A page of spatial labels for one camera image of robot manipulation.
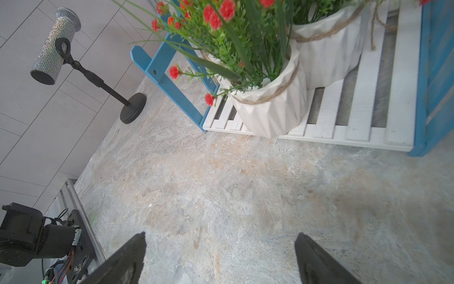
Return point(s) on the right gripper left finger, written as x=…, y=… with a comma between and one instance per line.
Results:
x=124, y=266

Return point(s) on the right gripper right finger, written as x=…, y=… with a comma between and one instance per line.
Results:
x=317, y=266

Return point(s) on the blue white wooden rack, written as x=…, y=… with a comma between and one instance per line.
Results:
x=403, y=97

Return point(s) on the red flower pot front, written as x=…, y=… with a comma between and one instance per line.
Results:
x=332, y=46

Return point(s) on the red flower pot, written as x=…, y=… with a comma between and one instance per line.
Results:
x=248, y=44
x=332, y=46

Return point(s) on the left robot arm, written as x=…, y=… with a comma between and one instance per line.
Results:
x=26, y=236

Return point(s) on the glitter tube on black stand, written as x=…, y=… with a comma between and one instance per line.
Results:
x=56, y=52

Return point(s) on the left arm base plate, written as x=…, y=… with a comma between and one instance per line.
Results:
x=84, y=251

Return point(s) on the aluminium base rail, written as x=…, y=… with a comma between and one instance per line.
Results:
x=65, y=201

